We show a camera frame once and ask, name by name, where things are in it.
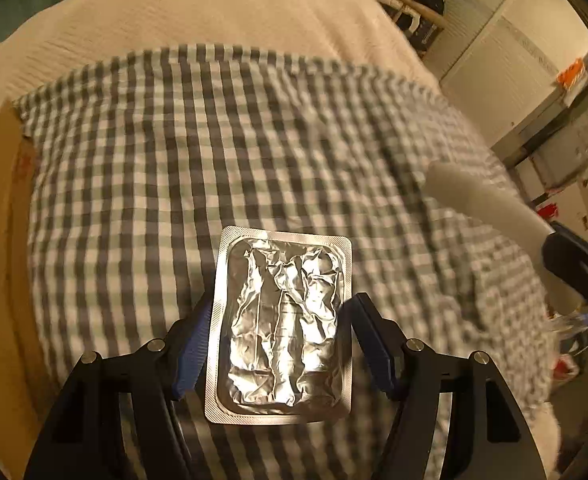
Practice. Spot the cream bed blanket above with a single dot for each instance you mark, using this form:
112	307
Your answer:
79	33

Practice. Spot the silver foil blister pack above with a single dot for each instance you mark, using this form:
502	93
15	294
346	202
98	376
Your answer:
279	346

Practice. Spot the white louvered wardrobe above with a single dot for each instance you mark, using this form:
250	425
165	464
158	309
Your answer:
497	60

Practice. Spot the white cylindrical bottle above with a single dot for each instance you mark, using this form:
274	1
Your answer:
507	214

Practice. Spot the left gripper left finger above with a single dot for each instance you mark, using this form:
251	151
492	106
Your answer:
188	348

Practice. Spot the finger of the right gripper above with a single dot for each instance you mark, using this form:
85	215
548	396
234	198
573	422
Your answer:
566	255

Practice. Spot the gray white checkered cloth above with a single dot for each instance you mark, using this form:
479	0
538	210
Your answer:
144	159

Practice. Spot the brown cardboard box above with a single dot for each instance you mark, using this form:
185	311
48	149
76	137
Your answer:
27	391

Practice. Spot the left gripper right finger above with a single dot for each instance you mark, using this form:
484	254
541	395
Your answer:
378	339

